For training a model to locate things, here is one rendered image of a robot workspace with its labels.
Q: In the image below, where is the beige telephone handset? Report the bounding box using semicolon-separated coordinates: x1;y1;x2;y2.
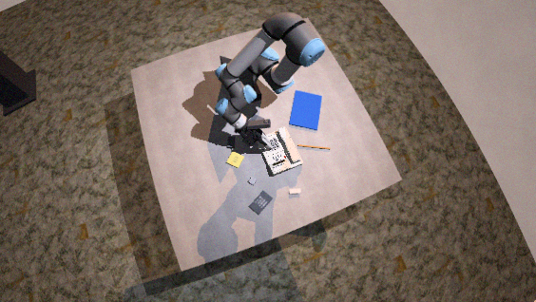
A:
278;127;300;163

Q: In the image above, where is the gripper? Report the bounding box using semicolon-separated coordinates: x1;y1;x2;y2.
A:
235;119;273;149

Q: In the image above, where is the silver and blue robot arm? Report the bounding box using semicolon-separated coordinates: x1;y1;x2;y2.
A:
215;12;325;129

